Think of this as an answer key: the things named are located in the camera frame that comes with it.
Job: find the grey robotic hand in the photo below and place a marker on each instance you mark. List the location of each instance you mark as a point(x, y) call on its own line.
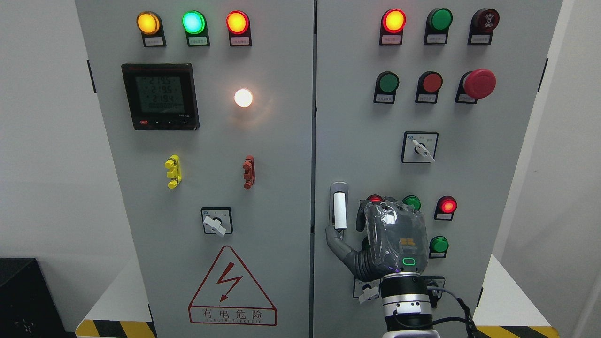
point(398, 239)

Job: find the silver door handle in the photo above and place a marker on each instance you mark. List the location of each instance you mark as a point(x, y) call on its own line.
point(338, 199)

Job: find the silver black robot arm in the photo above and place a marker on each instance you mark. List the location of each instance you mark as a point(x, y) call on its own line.
point(406, 305)

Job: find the right grey cabinet door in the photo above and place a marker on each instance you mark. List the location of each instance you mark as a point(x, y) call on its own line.
point(359, 142)

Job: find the grey cabinet door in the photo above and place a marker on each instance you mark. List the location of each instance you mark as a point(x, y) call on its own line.
point(359, 142)
point(271, 221)

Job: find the left grey cabinet door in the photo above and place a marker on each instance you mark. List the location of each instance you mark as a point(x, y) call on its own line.
point(271, 221)

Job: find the lower green indicator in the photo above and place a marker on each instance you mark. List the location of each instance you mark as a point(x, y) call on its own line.
point(412, 200)

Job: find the lower red lit indicator left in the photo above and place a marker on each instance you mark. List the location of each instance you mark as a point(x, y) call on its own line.
point(375, 198)

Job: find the lower red lit indicator right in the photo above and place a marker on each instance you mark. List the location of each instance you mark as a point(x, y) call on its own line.
point(445, 208)

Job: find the white platform hazard striped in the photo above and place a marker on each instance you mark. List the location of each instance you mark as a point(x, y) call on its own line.
point(504, 310)

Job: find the green push button upper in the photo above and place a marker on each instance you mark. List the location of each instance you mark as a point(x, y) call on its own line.
point(385, 88)

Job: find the red push button upper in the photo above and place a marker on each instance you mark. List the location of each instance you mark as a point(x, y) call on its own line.
point(428, 87)

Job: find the red terminal clip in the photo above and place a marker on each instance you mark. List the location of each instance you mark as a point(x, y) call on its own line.
point(249, 172)

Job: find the red emergency stop button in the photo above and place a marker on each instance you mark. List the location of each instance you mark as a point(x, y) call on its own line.
point(474, 85)

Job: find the red electric hazard sign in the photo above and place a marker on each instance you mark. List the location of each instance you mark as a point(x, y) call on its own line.
point(230, 294)

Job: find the white lit indicator light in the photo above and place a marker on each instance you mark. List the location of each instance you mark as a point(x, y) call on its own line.
point(243, 97)

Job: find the top red lit indicator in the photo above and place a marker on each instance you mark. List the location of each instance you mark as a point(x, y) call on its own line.
point(391, 27)

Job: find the top green indicator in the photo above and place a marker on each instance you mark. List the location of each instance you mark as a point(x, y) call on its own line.
point(437, 26)

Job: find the dark red buzzer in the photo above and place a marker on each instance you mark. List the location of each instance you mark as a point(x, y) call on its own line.
point(483, 23)

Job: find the yellow terminal clip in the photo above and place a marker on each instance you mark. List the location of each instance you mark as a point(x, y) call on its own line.
point(172, 164)

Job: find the red lit indicator light left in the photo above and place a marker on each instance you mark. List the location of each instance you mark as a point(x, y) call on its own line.
point(239, 29)

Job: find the black digital power meter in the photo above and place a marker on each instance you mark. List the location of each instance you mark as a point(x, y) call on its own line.
point(161, 96)

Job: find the green lit indicator light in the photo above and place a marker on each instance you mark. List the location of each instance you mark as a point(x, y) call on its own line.
point(196, 29)

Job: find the yellow indicator light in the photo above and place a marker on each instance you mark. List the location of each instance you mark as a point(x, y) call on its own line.
point(151, 28)

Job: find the black box at left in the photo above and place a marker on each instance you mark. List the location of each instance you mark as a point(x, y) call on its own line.
point(27, 309)

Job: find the bottom white selector switch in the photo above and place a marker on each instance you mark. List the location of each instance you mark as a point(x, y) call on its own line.
point(366, 291)

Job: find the bottom black selector switch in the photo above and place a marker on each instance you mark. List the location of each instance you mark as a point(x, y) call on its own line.
point(434, 295)

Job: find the upper right selector switch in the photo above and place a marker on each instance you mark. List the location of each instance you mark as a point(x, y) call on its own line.
point(419, 147)

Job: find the left door selector switch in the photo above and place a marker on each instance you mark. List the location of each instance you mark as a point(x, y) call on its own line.
point(217, 220)

